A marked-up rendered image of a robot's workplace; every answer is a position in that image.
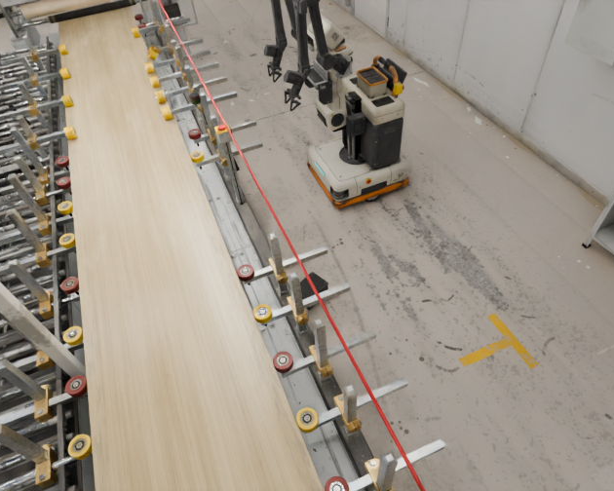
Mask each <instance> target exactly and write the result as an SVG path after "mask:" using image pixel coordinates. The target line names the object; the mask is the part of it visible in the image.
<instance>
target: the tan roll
mask: <svg viewBox="0 0 614 491"><path fill-rule="evenodd" d="M110 1H111V0H43V1H38V2H34V3H29V4H24V5H20V6H19V7H20V11H19V12H14V13H11V15H12V17H18V16H22V15H23V16H24V17H25V19H35V18H39V17H43V16H47V15H52V14H56V13H61V12H66V11H70V10H75V9H79V8H84V7H88V6H92V5H96V4H101V3H105V2H110Z"/></svg>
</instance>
